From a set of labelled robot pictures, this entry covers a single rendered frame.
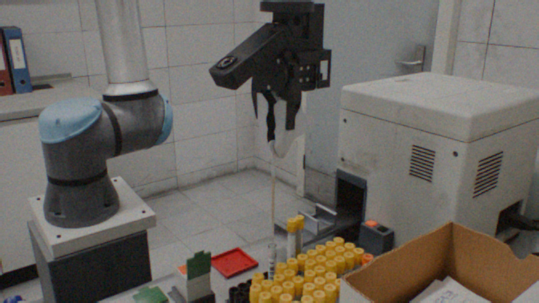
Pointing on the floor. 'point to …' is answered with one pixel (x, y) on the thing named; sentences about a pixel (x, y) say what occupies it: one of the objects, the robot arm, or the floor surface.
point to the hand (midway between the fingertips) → (273, 149)
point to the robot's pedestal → (91, 268)
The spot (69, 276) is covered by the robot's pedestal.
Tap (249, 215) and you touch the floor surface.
